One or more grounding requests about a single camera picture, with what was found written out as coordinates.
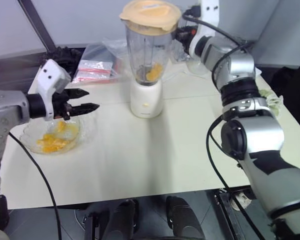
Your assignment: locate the black metal table frame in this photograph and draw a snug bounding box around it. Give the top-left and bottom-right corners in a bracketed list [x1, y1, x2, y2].
[213, 187, 266, 240]

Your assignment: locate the black bulky object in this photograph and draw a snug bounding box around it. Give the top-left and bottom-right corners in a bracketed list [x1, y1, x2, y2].
[271, 57, 300, 140]

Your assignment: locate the clear glass blender jar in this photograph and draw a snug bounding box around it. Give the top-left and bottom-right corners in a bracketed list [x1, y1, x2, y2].
[124, 19, 178, 87]

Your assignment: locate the clear glass bowl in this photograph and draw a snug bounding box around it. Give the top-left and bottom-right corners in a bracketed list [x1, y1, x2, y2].
[19, 115, 96, 155]

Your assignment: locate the translucent plastic cup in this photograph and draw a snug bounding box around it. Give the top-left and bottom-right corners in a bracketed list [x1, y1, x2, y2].
[186, 56, 209, 76]

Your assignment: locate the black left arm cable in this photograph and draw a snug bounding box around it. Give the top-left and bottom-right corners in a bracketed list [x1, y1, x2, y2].
[7, 131, 63, 240]

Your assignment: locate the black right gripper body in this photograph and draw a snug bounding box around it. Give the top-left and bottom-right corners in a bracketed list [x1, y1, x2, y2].
[173, 24, 196, 62]

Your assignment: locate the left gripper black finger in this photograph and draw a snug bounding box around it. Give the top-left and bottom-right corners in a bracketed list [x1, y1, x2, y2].
[65, 88, 91, 101]
[69, 101, 101, 118]

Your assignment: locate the cream blender lid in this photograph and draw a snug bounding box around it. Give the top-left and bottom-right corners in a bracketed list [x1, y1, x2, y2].
[119, 0, 183, 36]

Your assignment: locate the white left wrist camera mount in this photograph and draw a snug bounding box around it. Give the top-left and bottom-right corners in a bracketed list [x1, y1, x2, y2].
[36, 58, 72, 122]

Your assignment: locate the crumpled white green tissue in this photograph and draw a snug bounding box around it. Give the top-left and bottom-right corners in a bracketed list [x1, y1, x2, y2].
[258, 89, 285, 118]

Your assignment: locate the dark rounded shape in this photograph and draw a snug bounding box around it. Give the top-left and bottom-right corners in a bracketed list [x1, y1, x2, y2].
[109, 199, 139, 240]
[165, 196, 205, 240]

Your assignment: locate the clear crumpled plastic bag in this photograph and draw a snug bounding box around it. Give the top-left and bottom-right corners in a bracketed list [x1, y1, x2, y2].
[101, 37, 131, 76]

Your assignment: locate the white blender base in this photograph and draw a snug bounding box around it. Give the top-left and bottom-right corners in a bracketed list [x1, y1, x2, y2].
[129, 79, 164, 120]

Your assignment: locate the red striped zip bag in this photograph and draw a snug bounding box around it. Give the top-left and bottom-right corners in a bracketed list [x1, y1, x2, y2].
[78, 59, 114, 71]
[72, 69, 119, 84]

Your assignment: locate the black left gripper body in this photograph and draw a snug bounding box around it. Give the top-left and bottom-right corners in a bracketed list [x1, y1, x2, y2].
[52, 89, 74, 120]

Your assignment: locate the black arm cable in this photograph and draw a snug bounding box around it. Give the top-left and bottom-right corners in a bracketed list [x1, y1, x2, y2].
[7, 131, 63, 240]
[181, 4, 268, 240]

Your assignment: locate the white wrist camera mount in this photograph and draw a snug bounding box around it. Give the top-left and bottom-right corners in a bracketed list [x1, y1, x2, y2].
[189, 0, 220, 59]
[36, 58, 72, 122]

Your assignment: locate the black crumpled plastic bag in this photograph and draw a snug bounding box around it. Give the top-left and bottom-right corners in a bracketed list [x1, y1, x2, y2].
[42, 45, 88, 76]

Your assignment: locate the dark metal frame bar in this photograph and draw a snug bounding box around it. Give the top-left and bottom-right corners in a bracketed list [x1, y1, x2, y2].
[16, 0, 58, 51]

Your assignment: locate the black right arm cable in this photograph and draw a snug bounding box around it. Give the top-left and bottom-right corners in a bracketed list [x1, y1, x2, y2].
[181, 4, 268, 240]

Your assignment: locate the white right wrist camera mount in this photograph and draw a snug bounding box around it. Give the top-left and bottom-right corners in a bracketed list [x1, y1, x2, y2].
[189, 0, 220, 59]

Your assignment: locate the white label tag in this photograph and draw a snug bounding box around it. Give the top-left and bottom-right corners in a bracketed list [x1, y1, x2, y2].
[231, 191, 253, 211]

